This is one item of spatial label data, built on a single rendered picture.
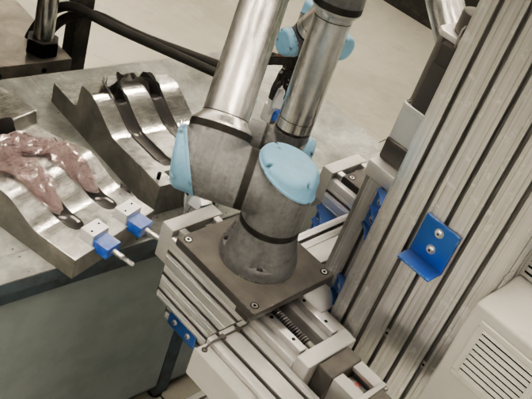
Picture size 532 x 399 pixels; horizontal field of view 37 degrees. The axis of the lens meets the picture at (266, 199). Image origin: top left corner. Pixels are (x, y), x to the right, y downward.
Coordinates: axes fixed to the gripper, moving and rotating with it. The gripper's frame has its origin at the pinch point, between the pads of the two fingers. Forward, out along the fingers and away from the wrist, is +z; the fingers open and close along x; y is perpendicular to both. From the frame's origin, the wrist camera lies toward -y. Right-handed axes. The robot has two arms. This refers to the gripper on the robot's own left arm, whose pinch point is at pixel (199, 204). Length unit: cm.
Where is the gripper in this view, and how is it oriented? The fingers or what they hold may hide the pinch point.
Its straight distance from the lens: 192.2
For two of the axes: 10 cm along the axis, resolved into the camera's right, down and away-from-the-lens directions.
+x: 8.1, -1.3, 5.7
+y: 5.1, 6.3, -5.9
